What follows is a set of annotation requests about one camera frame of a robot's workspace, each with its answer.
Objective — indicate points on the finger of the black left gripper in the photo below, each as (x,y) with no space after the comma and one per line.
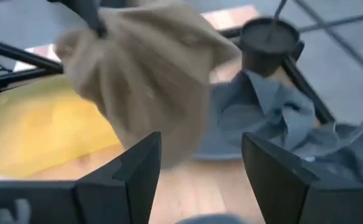
(89,15)

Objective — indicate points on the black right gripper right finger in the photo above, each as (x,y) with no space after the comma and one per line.
(281,186)

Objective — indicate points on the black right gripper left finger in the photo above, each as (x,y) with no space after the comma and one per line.
(122,193)

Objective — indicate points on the tan baseball cap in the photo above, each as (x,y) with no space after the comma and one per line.
(150,77)

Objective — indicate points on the yellow plastic bin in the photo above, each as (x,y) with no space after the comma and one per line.
(41,130)

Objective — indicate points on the green plant in black pot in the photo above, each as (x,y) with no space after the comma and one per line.
(267,43)

